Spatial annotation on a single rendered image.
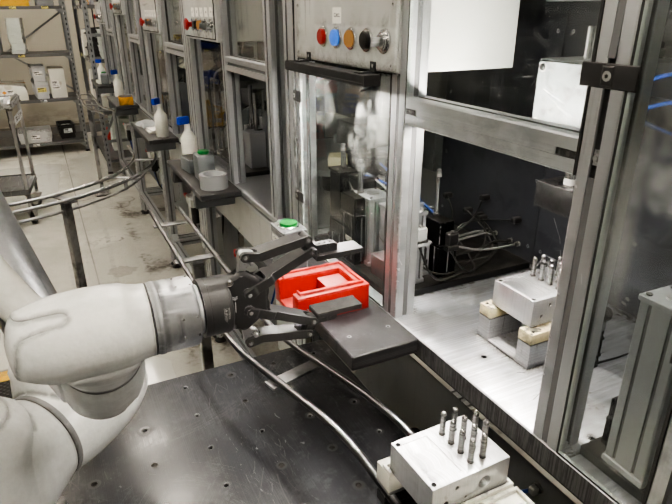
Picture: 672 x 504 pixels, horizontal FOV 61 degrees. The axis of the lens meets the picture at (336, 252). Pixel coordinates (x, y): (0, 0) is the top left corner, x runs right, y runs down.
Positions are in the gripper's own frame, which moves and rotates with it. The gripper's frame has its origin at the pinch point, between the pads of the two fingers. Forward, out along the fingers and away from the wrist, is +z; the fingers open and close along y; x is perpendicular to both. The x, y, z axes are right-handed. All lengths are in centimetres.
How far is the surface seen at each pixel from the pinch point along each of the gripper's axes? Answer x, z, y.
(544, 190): 2.3, 39.3, 6.9
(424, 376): 29, 38, -47
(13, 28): 645, -48, 15
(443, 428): -15.0, 8.2, -18.2
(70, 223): 167, -32, -42
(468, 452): -20.5, 8.1, -17.8
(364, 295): 24.5, 17.9, -18.3
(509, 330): 3.5, 37.0, -20.2
